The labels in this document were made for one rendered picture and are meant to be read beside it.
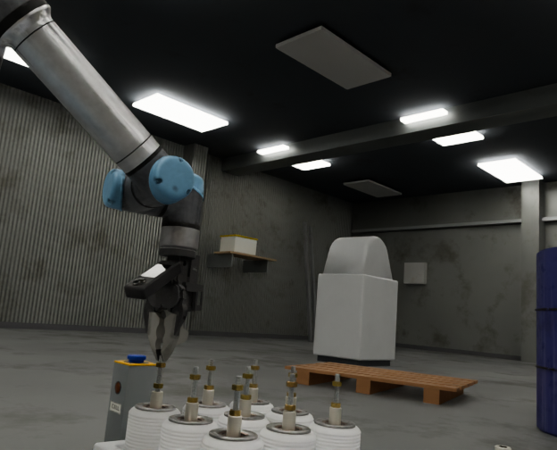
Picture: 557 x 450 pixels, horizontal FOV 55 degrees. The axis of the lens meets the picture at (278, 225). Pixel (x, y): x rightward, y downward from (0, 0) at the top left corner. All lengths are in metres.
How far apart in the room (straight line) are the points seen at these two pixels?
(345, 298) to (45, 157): 4.72
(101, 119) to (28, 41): 0.15
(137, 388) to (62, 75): 0.65
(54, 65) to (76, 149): 7.55
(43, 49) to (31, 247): 7.18
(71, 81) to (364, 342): 4.95
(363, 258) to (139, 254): 4.22
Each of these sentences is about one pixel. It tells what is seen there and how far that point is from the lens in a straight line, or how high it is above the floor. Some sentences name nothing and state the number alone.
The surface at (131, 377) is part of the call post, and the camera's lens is 1.20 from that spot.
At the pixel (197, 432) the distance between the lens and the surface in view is 0.94.
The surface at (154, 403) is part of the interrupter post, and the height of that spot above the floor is 0.26.
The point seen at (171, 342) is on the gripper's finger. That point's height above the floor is 0.37.
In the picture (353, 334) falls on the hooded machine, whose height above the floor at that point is 0.32.
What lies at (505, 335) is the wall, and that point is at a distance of 10.71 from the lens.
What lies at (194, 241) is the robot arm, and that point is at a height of 0.57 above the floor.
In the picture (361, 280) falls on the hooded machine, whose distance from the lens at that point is 5.57.
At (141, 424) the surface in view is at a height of 0.23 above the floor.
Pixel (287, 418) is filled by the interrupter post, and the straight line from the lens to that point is 0.95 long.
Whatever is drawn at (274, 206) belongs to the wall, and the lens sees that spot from 10.73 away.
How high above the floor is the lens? 0.44
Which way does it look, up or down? 10 degrees up
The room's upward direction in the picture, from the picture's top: 5 degrees clockwise
